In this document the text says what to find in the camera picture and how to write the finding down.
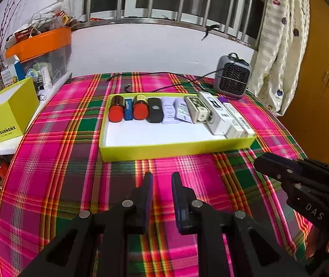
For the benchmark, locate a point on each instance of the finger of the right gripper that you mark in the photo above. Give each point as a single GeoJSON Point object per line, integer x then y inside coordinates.
{"type": "Point", "coordinates": [282, 169]}
{"type": "Point", "coordinates": [310, 168]}

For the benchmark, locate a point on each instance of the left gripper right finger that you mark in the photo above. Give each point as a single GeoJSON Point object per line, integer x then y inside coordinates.
{"type": "Point", "coordinates": [188, 210]}

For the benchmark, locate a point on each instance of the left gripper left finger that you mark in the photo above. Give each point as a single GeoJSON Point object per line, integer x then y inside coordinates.
{"type": "Point", "coordinates": [138, 207]}

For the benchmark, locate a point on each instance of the white box purple end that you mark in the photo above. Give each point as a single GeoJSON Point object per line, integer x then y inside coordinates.
{"type": "Point", "coordinates": [244, 130]}

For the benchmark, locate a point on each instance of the narrow white box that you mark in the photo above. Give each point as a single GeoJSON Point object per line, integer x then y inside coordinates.
{"type": "Point", "coordinates": [233, 126]}

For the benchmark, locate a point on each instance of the white box keychain picture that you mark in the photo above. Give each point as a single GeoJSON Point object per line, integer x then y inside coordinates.
{"type": "Point", "coordinates": [219, 119]}

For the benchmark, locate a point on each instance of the black rectangular device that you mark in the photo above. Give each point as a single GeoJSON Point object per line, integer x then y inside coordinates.
{"type": "Point", "coordinates": [155, 110]}

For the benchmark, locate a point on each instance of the amber bottle yellow label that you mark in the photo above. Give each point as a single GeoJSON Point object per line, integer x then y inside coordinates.
{"type": "Point", "coordinates": [140, 107]}

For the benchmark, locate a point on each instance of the green white medicine box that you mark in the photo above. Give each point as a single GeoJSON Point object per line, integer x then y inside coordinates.
{"type": "Point", "coordinates": [198, 111]}

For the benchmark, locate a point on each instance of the lavender Laneige tube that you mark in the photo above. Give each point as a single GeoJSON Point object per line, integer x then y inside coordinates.
{"type": "Point", "coordinates": [169, 111]}

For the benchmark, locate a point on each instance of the white tube blue print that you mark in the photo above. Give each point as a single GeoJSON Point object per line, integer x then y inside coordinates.
{"type": "Point", "coordinates": [182, 111]}

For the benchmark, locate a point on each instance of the amber bottle red cap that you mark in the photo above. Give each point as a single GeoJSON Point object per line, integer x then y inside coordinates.
{"type": "Point", "coordinates": [116, 109]}

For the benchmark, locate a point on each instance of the small blue box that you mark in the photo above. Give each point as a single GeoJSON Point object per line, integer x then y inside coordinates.
{"type": "Point", "coordinates": [128, 110]}

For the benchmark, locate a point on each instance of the right hand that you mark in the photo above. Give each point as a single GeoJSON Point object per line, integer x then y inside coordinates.
{"type": "Point", "coordinates": [315, 240]}

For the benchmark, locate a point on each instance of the wooden cabinet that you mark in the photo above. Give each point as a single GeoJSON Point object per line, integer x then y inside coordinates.
{"type": "Point", "coordinates": [307, 117]}

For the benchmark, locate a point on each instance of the yellow-green shallow tray box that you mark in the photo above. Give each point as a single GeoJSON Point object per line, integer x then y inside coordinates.
{"type": "Point", "coordinates": [141, 140]}

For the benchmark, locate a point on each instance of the grey portable heater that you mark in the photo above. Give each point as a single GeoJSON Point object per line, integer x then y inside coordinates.
{"type": "Point", "coordinates": [232, 76]}

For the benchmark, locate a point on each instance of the patterned curtain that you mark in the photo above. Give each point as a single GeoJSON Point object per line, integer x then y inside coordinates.
{"type": "Point", "coordinates": [281, 48]}

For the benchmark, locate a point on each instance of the metal window bars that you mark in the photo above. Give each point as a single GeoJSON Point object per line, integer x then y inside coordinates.
{"type": "Point", "coordinates": [239, 20]}

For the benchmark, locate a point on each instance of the orange lid storage bin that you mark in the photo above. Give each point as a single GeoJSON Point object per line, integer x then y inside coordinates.
{"type": "Point", "coordinates": [49, 50]}

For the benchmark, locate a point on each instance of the blue white carton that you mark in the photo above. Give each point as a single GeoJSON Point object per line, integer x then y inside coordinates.
{"type": "Point", "coordinates": [13, 71]}

